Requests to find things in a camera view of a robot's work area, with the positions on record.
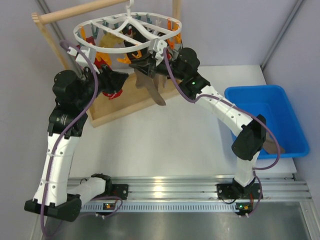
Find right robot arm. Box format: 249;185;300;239
129;47;266;200

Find red patterned sock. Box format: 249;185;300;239
94;56;123;100

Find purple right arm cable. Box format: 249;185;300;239
162;48;280;217

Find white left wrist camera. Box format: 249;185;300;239
68;46;97;67

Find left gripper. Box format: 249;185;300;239
74;62;129;109

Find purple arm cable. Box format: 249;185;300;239
162;48;280;217
39;39;123;238

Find blue plastic bin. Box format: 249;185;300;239
224;85;310;158

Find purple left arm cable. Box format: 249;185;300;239
39;39;123;238

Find beige striped sock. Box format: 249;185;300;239
134;69;166;106
263;132;278;155

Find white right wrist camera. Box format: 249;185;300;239
148;38;168;67

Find dark navy santa sock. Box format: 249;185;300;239
123;24;146;43

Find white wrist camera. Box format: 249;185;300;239
148;38;168;67
68;46;97;67

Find mustard yellow sock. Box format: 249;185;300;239
99;32;124;48

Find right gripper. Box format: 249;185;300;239
129;53;186;82

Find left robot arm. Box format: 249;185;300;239
24;65;129;222

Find aluminium mounting rail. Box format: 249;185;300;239
67;174;313;213

